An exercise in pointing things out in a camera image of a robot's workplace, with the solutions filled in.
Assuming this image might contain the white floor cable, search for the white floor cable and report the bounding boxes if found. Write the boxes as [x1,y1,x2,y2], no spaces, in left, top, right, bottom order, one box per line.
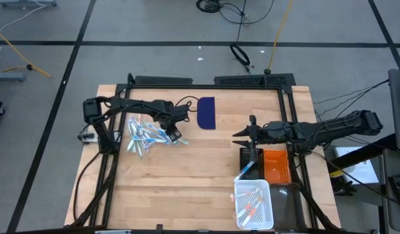
[0,0,47,33]

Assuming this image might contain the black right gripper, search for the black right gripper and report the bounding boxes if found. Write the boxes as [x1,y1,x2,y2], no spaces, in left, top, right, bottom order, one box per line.
[232,114,287,163]

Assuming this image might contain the grey desk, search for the grey desk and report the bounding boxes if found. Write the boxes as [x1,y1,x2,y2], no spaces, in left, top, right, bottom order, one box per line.
[378,148,400,234]

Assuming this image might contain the dark grey plastic bin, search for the dark grey plastic bin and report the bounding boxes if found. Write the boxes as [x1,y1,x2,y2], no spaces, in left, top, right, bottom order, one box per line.
[269,182,301,233]

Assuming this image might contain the black table frame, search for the black table frame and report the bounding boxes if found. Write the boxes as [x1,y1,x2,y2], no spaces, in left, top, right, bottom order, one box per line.
[69,73,342,234]

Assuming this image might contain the black diagonal strut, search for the black diagonal strut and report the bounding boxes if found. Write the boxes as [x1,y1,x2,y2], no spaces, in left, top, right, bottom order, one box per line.
[326,133,399,170]

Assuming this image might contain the grey floor base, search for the grey floor base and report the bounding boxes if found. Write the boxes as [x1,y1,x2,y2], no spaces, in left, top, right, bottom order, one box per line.
[0,0,58,8]
[0,71,27,82]

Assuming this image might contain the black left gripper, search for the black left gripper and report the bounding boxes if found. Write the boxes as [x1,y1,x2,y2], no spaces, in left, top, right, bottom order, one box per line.
[153,99,192,143]

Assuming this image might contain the black perforated panel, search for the black perforated panel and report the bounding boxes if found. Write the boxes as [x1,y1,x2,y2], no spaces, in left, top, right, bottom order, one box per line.
[214,73,297,88]

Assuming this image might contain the silver control box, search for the silver control box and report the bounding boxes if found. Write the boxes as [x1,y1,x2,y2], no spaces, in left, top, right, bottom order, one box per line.
[77,131,99,144]

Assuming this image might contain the black flat box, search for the black flat box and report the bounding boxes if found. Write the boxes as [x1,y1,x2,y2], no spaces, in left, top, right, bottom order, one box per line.
[134,75,194,86]

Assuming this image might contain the black perforated plastic basket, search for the black perforated plastic basket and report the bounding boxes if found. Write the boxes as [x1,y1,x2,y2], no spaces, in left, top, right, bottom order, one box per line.
[239,147,265,180]

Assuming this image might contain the blue toothbrush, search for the blue toothbrush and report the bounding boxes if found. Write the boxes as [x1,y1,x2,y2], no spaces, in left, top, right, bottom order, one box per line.
[233,160,256,183]
[143,129,171,144]
[134,136,170,144]
[144,122,167,134]

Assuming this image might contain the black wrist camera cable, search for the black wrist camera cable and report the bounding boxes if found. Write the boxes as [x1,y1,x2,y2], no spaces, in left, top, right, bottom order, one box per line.
[173,95,199,113]

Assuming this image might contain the white perforated plastic basket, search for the white perforated plastic basket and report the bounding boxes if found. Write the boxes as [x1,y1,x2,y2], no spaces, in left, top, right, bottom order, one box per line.
[234,178,275,231]

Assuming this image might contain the orange perforated plastic basket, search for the orange perforated plastic basket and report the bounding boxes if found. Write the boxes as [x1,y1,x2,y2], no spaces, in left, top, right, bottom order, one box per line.
[263,148,292,185]

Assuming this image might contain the dark blue cloth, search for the dark blue cloth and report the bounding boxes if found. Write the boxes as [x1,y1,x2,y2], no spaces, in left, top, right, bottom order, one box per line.
[196,96,216,131]

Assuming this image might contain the black tangled floor cables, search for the black tangled floor cables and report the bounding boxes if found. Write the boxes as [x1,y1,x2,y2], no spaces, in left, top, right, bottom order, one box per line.
[195,0,275,26]

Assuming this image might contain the black coiled floor cable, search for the black coiled floor cable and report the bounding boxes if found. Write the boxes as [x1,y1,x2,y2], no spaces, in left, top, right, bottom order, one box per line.
[229,0,253,74]

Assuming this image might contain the white sheet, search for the white sheet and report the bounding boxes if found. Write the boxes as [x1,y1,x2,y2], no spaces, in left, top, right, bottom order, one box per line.
[334,146,380,185]

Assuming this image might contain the yellow floor cable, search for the yellow floor cable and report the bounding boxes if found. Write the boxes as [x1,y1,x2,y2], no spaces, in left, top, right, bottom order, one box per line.
[0,25,52,79]

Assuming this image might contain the yellow hanging cable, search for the yellow hanging cable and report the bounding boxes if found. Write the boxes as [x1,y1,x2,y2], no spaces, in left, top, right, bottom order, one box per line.
[264,0,294,75]

